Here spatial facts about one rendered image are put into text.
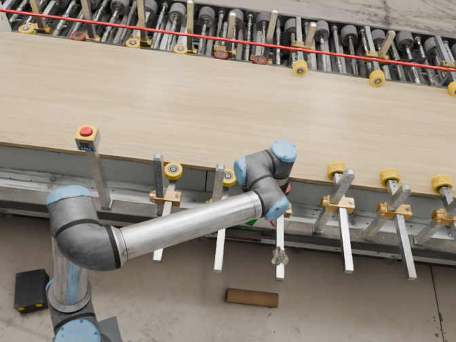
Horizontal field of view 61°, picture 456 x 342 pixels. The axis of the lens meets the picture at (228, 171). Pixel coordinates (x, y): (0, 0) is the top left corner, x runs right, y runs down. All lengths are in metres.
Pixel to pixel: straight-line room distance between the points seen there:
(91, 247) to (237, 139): 1.09
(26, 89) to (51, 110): 0.21
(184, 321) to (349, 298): 1.02
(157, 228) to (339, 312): 1.74
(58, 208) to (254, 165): 0.59
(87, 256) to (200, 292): 1.50
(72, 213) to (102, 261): 0.15
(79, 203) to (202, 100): 1.15
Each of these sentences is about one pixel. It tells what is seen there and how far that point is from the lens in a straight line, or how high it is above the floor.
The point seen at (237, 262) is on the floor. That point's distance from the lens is 2.57.
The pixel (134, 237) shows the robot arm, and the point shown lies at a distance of 1.06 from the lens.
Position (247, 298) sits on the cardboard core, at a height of 0.07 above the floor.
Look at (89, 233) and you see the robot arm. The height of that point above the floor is 1.43.
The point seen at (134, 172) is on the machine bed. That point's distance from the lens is 2.02.
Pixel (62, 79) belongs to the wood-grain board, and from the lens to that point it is 2.28.
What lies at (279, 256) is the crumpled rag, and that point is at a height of 0.88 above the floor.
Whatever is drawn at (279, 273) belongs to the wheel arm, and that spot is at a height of 0.86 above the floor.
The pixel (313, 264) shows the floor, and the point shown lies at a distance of 2.67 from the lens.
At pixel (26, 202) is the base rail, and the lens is 2.06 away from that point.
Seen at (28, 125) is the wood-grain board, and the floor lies 0.90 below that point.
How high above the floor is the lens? 2.34
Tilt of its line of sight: 53 degrees down
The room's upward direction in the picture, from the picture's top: 9 degrees clockwise
